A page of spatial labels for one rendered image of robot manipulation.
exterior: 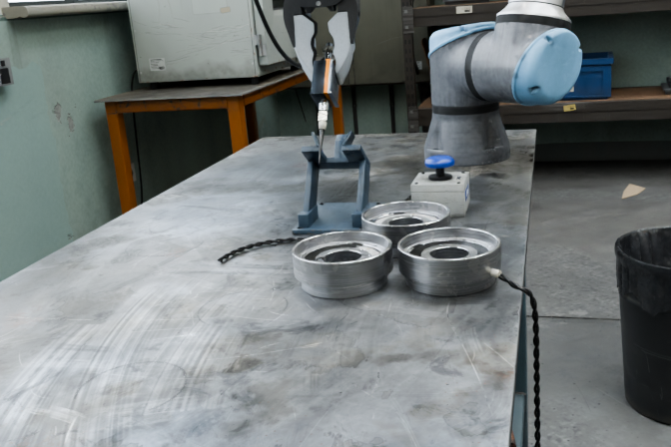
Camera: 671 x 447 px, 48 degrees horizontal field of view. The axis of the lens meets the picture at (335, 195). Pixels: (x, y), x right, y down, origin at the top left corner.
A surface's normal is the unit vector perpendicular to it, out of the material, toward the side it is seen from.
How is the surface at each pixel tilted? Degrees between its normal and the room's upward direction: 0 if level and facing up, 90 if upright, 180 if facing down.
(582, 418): 0
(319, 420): 0
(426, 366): 0
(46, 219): 90
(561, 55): 97
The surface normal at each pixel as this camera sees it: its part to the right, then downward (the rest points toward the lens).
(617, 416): -0.08, -0.96
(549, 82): 0.55, 0.29
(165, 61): -0.26, 0.26
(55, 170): 0.96, 0.00
